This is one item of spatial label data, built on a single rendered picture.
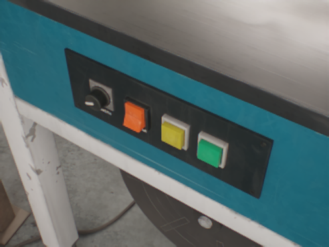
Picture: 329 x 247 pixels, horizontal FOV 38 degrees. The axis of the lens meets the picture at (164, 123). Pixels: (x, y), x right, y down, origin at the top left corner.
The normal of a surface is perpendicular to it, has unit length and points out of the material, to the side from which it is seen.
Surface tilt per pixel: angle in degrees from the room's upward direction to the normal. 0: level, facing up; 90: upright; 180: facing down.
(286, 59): 0
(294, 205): 90
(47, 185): 90
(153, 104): 90
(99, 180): 0
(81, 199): 0
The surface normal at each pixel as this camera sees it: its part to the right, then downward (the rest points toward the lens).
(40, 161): 0.84, 0.40
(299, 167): -0.55, 0.60
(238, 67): 0.00, -0.70
